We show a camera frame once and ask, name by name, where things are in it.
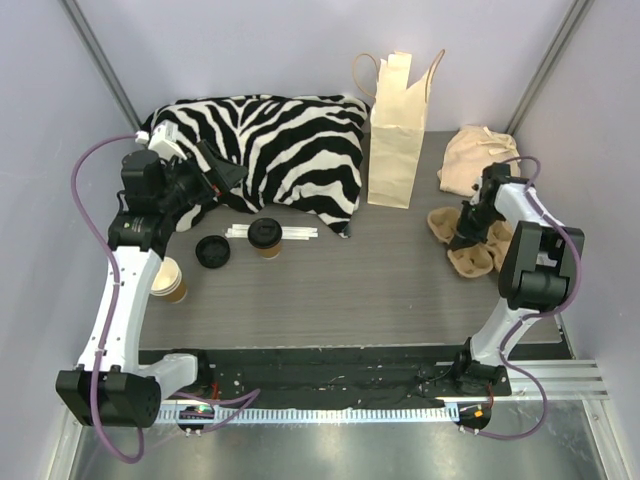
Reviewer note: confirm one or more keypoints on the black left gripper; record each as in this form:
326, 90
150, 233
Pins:
208, 168

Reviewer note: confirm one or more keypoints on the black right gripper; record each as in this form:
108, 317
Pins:
470, 228

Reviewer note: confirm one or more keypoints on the black lid stack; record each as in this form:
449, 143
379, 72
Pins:
213, 251

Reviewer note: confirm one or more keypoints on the single black cup lid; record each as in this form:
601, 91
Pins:
264, 233

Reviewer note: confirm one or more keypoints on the single brown paper cup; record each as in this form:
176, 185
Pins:
271, 252

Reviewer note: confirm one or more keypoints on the brown paper cups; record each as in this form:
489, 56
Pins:
169, 283

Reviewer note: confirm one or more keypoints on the cream paper bag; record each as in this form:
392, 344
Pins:
397, 126

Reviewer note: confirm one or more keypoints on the cardboard cup carrier tray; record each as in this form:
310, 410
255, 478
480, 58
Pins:
443, 223

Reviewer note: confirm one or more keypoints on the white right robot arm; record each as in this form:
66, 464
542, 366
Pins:
539, 278

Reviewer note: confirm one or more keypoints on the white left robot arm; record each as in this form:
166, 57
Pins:
107, 385

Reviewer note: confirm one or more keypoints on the white paper straw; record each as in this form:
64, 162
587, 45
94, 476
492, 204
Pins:
288, 233

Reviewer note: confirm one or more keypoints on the zebra print cushion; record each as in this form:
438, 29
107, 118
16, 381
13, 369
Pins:
303, 152

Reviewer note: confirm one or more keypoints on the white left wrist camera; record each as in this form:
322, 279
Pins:
162, 140

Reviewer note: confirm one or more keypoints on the beige cloth drawstring pouch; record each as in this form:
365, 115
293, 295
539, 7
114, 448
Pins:
467, 154

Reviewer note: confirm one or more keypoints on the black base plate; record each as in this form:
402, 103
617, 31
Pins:
369, 377

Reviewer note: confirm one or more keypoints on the white slotted cable duct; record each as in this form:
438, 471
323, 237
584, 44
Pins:
184, 414

